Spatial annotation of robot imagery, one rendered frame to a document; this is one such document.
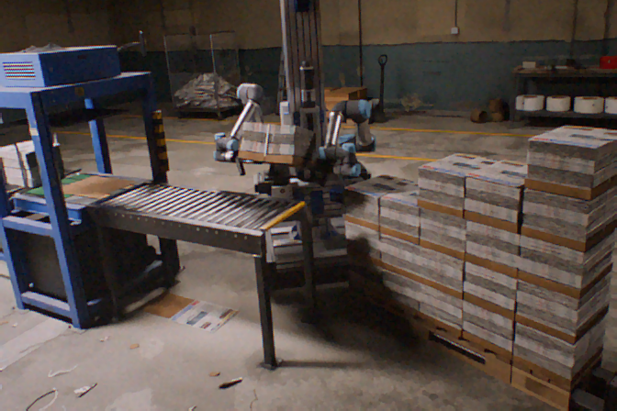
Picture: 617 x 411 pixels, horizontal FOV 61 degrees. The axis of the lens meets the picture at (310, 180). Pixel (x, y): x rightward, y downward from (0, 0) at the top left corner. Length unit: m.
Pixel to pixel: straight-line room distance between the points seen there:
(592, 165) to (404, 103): 7.82
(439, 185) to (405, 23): 7.29
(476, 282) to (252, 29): 9.25
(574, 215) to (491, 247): 0.46
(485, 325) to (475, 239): 0.46
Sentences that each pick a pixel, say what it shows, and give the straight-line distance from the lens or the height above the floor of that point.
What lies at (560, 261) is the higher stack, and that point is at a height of 0.76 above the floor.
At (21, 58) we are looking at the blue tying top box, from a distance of 3.72.
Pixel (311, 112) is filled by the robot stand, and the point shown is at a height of 1.22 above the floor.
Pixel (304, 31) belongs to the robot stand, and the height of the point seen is 1.77.
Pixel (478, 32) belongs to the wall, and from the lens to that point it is 9.60.
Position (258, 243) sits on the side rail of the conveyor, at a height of 0.75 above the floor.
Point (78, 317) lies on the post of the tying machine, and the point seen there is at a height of 0.09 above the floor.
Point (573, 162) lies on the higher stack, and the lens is 2.45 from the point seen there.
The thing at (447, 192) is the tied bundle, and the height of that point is 0.96.
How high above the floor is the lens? 1.85
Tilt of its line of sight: 17 degrees down
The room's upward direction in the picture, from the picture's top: 4 degrees counter-clockwise
